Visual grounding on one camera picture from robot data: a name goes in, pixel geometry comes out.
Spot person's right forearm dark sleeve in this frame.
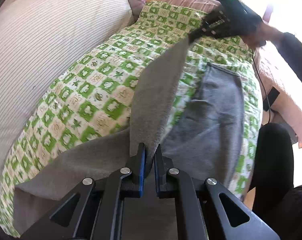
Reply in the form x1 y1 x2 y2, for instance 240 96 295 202
277 33 302 82

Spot person's right hand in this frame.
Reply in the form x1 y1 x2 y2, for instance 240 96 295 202
241 21 284 50

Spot green white patterned bedsheet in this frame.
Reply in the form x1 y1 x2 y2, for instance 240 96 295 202
0 0 261 236

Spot white striped headboard cushion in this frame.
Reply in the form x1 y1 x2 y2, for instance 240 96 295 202
0 0 132 179

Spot person's black trouser leg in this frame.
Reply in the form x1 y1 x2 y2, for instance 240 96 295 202
250 123 302 239

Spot grey sweat pants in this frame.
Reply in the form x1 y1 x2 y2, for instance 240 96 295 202
14 40 245 233

